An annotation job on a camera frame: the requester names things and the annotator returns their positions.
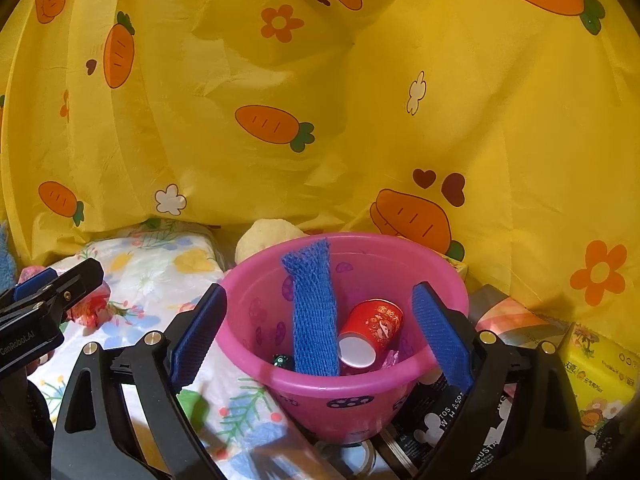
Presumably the pastel striped box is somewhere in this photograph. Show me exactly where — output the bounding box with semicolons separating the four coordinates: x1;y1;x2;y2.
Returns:
467;285;574;347

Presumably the cream plush ball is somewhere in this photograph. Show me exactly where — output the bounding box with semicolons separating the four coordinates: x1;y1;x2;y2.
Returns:
235;218;307;267

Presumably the pink plastic bucket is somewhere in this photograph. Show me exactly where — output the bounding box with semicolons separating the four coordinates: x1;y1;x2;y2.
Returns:
215;232;470;445

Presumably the yellow carrot print curtain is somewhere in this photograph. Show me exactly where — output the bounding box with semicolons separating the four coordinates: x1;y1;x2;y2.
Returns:
0;0;640;342

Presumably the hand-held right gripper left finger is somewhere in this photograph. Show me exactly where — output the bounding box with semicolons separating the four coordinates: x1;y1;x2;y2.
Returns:
50;282;229;480

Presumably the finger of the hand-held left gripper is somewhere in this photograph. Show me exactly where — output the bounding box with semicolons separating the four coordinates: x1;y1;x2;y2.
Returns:
30;258;105;322
0;267;59;307

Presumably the clear tape roll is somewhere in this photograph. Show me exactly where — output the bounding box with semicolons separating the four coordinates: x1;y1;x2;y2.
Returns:
341;441;377;476

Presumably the floral plastic tablecloth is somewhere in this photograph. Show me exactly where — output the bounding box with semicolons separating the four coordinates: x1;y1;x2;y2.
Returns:
20;217;351;480

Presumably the red gold print paper cup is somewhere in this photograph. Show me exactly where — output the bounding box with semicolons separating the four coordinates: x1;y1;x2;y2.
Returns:
337;299;404;369

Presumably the blue knitted strip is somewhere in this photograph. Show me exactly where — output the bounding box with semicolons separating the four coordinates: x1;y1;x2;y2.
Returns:
281;238;342;377

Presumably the yellow tissue pack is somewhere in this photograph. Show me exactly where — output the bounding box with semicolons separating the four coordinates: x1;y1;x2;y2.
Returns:
559;324;640;434

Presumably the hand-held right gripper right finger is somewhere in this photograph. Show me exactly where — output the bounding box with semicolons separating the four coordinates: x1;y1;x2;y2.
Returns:
411;281;587;480

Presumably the blue plush monster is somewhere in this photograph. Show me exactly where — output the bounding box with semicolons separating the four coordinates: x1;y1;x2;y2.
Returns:
0;225;22;301

